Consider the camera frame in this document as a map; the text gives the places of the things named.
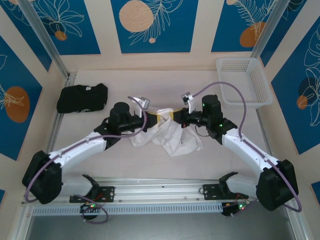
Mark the white t-shirt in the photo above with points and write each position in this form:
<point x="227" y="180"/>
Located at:
<point x="175" y="142"/>

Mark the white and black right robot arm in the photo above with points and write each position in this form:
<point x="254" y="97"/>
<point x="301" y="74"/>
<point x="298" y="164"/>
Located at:
<point x="250" y="152"/>

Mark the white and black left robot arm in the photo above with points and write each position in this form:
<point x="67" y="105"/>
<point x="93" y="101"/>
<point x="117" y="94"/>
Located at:
<point x="75" y="152"/>

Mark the folded black t-shirt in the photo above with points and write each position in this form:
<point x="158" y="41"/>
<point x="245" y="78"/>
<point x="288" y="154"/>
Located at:
<point x="80" y="98"/>

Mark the white perforated plastic basket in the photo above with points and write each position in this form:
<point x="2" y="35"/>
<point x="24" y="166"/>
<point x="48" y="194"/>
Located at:
<point x="240" y="82"/>

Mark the small electronics board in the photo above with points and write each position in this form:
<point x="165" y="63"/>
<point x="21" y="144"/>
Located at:
<point x="90" y="207"/>
<point x="232" y="208"/>

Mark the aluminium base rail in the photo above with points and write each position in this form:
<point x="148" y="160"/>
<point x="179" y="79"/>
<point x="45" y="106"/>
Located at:
<point x="162" y="192"/>

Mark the blue floral wall panel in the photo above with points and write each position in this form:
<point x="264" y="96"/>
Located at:
<point x="175" y="37"/>
<point x="225" y="30"/>
<point x="15" y="137"/>
<point x="295" y="82"/>
<point x="295" y="25"/>
<point x="87" y="37"/>
<point x="25" y="32"/>

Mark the aluminium frame post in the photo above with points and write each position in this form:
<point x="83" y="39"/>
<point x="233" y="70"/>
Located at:
<point x="45" y="37"/>
<point x="270" y="27"/>

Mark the aluminium frame bar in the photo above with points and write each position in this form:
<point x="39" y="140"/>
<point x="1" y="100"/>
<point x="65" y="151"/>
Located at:
<point x="298" y="232"/>
<point x="21" y="225"/>

